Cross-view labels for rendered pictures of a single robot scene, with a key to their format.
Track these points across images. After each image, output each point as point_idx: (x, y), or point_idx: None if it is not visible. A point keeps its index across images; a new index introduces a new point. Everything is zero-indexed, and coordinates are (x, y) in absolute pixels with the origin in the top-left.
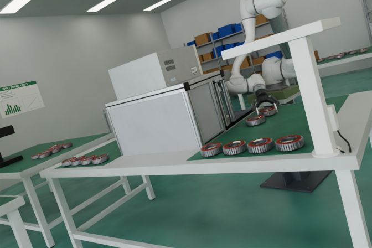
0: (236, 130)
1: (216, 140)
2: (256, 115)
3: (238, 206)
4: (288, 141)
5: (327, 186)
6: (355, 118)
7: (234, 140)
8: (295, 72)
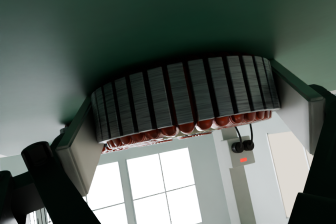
0: (32, 137)
1: (5, 149)
2: (4, 74)
3: None
4: (193, 136)
5: None
6: (332, 93)
7: (107, 152)
8: (229, 213)
